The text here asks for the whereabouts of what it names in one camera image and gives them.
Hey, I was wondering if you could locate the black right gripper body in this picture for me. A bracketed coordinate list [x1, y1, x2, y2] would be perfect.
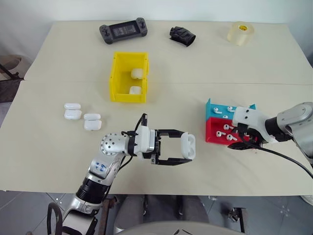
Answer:
[236, 123, 264, 145]

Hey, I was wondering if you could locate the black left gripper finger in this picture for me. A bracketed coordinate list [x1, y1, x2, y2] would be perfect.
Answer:
[157, 157, 194, 166]
[158, 128, 188, 141]

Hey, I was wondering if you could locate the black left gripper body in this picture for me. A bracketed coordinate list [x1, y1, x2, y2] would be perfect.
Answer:
[150, 129, 164, 165]

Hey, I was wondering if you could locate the yellow plastic bin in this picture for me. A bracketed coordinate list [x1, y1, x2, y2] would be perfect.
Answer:
[108, 51, 150, 103]

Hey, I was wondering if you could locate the red plastic tray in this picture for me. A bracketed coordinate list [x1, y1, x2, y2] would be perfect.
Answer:
[204, 117, 258, 145]

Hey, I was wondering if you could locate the teal plastic tray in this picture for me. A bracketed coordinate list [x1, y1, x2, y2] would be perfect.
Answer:
[204, 97, 258, 121]

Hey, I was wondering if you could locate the clear packing tape roll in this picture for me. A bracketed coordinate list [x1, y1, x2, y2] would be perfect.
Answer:
[226, 21, 255, 47]

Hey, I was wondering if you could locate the crumpled black glove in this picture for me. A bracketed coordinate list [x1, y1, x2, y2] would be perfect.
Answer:
[169, 24, 197, 48]

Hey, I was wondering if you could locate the dark grey game controller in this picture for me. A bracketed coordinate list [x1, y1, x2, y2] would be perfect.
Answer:
[98, 17, 149, 45]

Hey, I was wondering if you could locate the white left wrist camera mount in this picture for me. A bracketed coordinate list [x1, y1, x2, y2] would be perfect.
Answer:
[133, 125, 157, 162]

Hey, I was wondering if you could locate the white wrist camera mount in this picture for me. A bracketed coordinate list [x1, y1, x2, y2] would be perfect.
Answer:
[133, 125, 157, 162]
[232, 106, 277, 144]

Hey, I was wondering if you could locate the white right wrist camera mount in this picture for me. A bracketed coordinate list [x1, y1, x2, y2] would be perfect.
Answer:
[232, 106, 277, 144]

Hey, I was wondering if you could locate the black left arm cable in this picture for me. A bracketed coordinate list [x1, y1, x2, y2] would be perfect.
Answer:
[120, 113, 149, 172]

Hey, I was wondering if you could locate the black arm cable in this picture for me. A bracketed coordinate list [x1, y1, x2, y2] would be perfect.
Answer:
[120, 113, 149, 172]
[241, 133, 313, 180]

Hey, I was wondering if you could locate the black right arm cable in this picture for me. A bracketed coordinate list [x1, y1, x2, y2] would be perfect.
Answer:
[241, 133, 313, 180]

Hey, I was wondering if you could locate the black hose loop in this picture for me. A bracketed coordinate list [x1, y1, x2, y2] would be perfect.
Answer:
[47, 202, 65, 235]

